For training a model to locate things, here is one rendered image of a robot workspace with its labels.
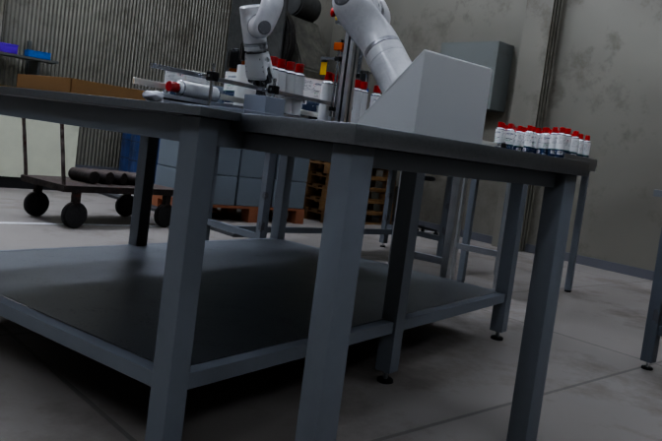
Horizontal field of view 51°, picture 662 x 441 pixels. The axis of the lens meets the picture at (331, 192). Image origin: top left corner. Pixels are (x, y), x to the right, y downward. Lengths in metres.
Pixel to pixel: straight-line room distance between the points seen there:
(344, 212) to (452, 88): 0.77
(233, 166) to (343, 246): 4.90
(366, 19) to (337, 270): 1.02
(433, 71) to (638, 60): 5.00
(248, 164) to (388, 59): 4.32
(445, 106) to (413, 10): 6.53
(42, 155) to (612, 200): 5.38
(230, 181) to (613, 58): 3.66
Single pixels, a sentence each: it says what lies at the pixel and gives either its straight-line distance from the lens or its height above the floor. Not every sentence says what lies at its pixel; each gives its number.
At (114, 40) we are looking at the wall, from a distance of 10.48.
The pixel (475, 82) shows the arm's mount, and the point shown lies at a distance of 2.07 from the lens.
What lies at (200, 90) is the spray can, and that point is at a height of 0.91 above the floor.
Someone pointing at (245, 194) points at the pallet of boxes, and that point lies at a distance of 6.31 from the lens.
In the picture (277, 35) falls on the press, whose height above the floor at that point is 1.97.
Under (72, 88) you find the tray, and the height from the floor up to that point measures 0.84.
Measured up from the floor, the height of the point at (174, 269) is 0.47.
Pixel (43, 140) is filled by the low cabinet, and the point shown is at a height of 0.49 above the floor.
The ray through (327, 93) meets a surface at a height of 1.00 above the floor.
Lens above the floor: 0.78
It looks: 4 degrees down
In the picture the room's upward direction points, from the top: 7 degrees clockwise
